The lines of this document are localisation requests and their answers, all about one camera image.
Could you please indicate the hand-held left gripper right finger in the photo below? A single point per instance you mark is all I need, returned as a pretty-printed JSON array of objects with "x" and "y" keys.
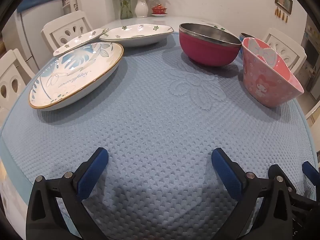
[{"x": 226, "y": 173}]

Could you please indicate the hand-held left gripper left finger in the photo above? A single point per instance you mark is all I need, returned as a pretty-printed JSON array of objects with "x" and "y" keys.
[{"x": 92, "y": 172}]

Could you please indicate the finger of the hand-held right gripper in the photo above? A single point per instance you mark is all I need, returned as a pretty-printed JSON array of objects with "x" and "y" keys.
[
  {"x": 310, "y": 173},
  {"x": 276, "y": 171}
]

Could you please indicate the pink cartoon bowl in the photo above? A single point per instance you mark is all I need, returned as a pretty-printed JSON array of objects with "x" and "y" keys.
[{"x": 265, "y": 85}]

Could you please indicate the blue leaf plate gold rim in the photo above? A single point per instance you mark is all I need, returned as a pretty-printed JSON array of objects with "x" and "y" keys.
[{"x": 75, "y": 80}]

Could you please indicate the magenta steel bowl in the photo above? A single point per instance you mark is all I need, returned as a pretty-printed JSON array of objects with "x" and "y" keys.
[{"x": 207, "y": 52}]

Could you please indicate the white green flower plate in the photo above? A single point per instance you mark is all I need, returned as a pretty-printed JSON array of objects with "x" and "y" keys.
[
  {"x": 82, "y": 40},
  {"x": 135, "y": 31}
]

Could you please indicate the blue steel bowl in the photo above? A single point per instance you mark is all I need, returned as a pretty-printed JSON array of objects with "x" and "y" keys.
[{"x": 246, "y": 35}]

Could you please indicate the white dining chair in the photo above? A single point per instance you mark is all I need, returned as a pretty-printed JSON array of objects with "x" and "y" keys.
[
  {"x": 57, "y": 30},
  {"x": 7, "y": 67},
  {"x": 297, "y": 52},
  {"x": 312, "y": 116}
]

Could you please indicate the light blue textured table mat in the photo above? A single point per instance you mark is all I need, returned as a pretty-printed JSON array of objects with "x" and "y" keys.
[{"x": 160, "y": 120}]

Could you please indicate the white refrigerator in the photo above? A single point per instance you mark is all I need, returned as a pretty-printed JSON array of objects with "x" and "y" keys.
[{"x": 37, "y": 30}]

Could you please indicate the glass vase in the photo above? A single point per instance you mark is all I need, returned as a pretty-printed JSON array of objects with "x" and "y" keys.
[{"x": 126, "y": 11}]

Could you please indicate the white ceramic vase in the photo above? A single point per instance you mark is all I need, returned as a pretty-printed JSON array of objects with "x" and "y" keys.
[{"x": 141, "y": 8}]

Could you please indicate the red lidded teacup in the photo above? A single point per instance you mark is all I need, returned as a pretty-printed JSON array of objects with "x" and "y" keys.
[{"x": 159, "y": 10}]

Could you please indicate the brown wall ornaments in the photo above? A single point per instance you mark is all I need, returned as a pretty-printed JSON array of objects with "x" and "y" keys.
[{"x": 280, "y": 13}]

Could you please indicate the framed wall picture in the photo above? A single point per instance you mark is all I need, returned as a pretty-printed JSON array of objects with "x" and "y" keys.
[{"x": 283, "y": 1}]

